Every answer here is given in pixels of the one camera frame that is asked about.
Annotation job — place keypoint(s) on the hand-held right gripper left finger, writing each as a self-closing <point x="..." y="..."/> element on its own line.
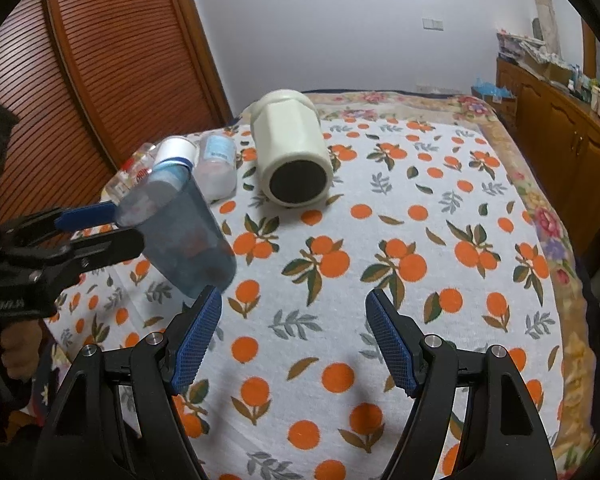
<point x="196" y="336"/>

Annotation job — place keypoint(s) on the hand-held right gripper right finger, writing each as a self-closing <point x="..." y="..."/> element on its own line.
<point x="391" y="336"/>

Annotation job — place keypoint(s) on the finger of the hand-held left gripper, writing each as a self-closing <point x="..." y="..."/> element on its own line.
<point x="87" y="216"/>
<point x="111" y="249"/>

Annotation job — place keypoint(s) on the translucent blue cup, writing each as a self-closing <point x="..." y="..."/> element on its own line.
<point x="177" y="240"/>

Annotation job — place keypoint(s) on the person's left hand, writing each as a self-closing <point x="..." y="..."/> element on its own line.
<point x="17" y="352"/>

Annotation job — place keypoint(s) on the orange print white cloth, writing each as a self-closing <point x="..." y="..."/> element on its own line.
<point x="330" y="305"/>

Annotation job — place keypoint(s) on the white cap bottle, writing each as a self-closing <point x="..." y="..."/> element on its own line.
<point x="176" y="154"/>

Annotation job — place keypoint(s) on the clear plastic bottle blue label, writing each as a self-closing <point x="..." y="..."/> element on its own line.
<point x="214" y="165"/>

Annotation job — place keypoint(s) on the wooden louvered wardrobe door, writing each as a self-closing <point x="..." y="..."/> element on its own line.
<point x="90" y="75"/>

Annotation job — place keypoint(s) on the floral blanket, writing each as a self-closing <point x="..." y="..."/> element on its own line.
<point x="545" y="240"/>

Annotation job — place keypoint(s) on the blue plastic bag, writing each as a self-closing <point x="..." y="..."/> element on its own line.
<point x="492" y="92"/>

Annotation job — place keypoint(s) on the wooden cabinet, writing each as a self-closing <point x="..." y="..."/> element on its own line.
<point x="562" y="125"/>

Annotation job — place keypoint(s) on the clutter pile on cabinet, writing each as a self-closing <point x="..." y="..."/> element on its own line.
<point x="535" y="50"/>

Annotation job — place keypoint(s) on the white wall switch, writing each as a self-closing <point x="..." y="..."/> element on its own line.
<point x="432" y="23"/>

